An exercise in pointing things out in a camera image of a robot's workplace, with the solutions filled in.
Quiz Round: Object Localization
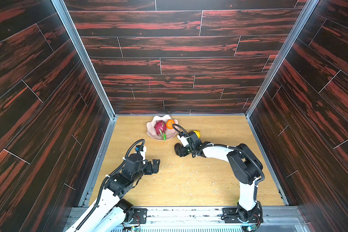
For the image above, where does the orange fruit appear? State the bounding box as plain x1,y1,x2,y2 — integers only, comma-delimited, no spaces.
166,119,175,130

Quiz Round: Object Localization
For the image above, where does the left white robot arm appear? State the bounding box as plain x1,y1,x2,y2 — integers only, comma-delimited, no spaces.
67,152,160,232

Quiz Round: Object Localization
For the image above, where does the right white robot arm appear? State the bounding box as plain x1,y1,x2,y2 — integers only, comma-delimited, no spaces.
175,131,265,222

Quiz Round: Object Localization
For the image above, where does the pink faceted fruit bowl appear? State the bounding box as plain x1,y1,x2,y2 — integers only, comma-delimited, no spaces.
147,115,178,141

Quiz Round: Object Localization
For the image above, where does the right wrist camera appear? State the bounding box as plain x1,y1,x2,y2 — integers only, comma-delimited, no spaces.
177,134,189,147

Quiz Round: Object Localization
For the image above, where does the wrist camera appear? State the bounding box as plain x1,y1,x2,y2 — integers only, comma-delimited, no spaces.
177,134,189,147
135,145,147,164

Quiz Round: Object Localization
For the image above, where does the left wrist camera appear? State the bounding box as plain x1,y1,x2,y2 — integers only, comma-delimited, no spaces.
135,145,147,164

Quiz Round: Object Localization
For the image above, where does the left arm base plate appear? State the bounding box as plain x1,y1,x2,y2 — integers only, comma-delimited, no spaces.
124,207,148,225

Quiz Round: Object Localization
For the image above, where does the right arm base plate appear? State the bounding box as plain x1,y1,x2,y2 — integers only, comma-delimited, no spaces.
220,206,264,224

